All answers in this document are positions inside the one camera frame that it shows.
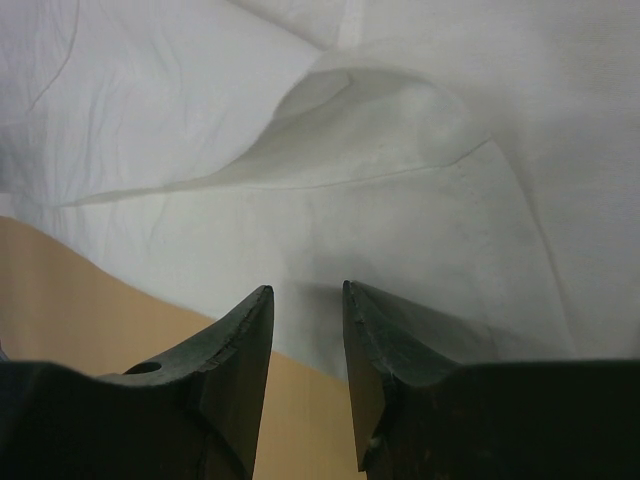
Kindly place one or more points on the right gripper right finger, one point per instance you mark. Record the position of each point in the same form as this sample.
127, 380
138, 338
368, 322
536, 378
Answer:
420, 415

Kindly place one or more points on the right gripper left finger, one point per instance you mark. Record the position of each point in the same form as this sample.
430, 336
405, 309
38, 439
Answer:
191, 412

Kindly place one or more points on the white long sleeve shirt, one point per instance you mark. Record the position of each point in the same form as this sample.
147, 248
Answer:
480, 158

